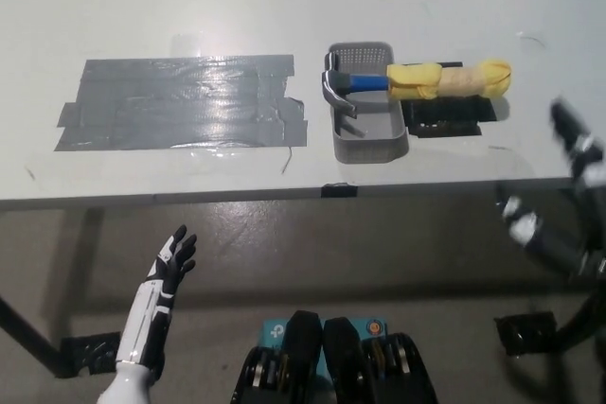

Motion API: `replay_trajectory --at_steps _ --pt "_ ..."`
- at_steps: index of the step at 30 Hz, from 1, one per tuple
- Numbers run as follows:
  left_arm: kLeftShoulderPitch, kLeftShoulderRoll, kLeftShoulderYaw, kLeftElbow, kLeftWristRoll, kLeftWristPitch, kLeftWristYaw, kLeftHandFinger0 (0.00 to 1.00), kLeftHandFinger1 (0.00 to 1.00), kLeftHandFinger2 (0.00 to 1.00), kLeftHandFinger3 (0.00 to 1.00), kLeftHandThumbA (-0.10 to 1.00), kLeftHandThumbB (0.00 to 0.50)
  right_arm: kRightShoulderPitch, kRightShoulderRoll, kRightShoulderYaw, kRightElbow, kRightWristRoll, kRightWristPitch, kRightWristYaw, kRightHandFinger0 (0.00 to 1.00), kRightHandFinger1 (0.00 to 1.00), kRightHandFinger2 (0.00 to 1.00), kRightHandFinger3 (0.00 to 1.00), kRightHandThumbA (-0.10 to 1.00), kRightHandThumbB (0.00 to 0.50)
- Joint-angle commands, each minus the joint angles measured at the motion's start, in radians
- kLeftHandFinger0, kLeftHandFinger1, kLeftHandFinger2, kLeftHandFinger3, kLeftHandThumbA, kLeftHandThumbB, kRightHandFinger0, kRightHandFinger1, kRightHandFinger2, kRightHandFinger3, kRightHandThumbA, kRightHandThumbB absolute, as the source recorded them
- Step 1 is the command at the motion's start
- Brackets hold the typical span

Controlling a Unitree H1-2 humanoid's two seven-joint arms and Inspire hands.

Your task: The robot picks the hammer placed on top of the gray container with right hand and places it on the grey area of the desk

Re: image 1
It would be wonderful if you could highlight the gray duct tape patch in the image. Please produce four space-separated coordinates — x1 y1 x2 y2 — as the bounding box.
54 53 310 153

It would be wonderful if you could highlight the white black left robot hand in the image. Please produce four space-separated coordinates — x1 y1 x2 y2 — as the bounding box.
116 224 198 370

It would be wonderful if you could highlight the blue hammer with yellow wrap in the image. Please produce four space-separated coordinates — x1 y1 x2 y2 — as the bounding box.
321 51 515 119

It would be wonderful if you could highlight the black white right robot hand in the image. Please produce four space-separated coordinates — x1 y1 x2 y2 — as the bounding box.
494 96 606 283

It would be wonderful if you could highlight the black table leg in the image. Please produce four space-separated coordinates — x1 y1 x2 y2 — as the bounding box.
0 293 63 377

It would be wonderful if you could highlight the clear tape piece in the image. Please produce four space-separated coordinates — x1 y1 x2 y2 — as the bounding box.
169 33 206 57

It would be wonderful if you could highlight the small black tape strip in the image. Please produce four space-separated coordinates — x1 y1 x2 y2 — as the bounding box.
321 182 359 200

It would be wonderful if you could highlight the black tape patch on desk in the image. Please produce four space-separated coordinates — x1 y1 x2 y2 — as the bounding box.
401 60 498 138

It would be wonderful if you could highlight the gray perforated plastic container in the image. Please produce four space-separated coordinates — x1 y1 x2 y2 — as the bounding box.
327 41 409 164

